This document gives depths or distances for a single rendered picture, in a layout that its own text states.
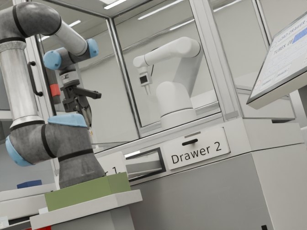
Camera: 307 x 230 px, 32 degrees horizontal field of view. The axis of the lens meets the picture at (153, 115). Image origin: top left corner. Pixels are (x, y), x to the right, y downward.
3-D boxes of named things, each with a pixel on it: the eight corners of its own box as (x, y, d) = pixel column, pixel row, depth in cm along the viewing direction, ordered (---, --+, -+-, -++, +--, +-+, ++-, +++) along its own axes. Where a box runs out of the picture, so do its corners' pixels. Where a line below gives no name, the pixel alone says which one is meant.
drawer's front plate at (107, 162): (126, 178, 208) (119, 151, 210) (68, 195, 221) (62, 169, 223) (129, 178, 210) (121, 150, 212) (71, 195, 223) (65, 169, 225)
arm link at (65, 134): (86, 148, 167) (74, 107, 168) (46, 160, 170) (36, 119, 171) (98, 148, 179) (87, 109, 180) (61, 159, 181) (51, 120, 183)
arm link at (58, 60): (64, 44, 215) (73, 46, 225) (39, 53, 217) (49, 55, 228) (69, 63, 214) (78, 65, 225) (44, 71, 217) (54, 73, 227)
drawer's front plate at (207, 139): (229, 152, 222) (221, 127, 224) (169, 169, 235) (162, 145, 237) (230, 152, 224) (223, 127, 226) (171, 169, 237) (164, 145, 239)
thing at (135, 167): (124, 175, 211) (120, 160, 212) (73, 190, 223) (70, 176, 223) (170, 167, 246) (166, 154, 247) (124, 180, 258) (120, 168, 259)
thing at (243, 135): (251, 150, 220) (241, 117, 222) (60, 205, 266) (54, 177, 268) (304, 142, 303) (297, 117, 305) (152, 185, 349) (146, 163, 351)
